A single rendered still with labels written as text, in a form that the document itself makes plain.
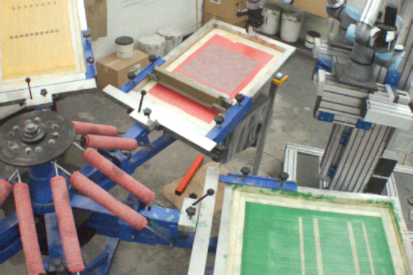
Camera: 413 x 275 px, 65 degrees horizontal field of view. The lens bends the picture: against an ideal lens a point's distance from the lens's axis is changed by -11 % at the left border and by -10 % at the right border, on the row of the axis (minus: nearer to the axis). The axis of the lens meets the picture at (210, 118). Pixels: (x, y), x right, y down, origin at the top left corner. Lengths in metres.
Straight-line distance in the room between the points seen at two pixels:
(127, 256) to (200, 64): 1.31
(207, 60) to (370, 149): 1.21
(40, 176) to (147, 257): 1.28
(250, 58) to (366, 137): 0.91
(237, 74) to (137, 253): 1.32
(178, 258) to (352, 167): 1.31
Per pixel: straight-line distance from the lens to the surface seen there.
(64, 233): 1.13
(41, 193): 1.36
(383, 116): 1.93
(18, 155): 1.21
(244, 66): 1.97
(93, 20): 3.75
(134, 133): 1.61
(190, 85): 1.73
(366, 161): 2.52
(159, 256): 2.44
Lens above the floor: 2.05
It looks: 35 degrees down
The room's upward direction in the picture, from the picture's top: 6 degrees clockwise
